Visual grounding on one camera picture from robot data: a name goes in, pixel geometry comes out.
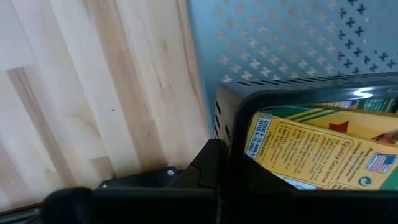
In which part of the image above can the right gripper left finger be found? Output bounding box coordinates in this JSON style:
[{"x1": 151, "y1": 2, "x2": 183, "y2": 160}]
[{"x1": 40, "y1": 139, "x2": 223, "y2": 224}]

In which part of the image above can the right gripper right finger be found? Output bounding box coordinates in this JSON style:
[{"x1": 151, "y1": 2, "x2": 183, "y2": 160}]
[{"x1": 219, "y1": 155, "x2": 398, "y2": 224}]

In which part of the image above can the yellow green crayon box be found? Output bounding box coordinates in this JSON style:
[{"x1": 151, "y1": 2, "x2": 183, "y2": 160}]
[
  {"x1": 264, "y1": 105, "x2": 398, "y2": 147},
  {"x1": 244, "y1": 111, "x2": 398, "y2": 191}
]

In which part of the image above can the grey perforated metal riser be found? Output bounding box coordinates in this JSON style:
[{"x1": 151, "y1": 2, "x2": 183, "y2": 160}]
[{"x1": 185, "y1": 0, "x2": 398, "y2": 139}]

